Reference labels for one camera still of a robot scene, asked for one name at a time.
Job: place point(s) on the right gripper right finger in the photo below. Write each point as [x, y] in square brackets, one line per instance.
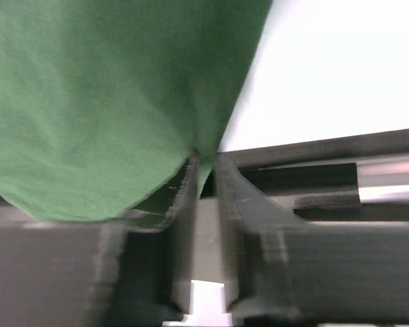
[281, 270]

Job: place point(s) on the white green raglan t-shirt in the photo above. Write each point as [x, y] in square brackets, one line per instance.
[104, 105]

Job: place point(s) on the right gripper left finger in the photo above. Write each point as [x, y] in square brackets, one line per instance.
[99, 274]

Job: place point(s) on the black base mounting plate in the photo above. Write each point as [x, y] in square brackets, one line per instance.
[327, 177]

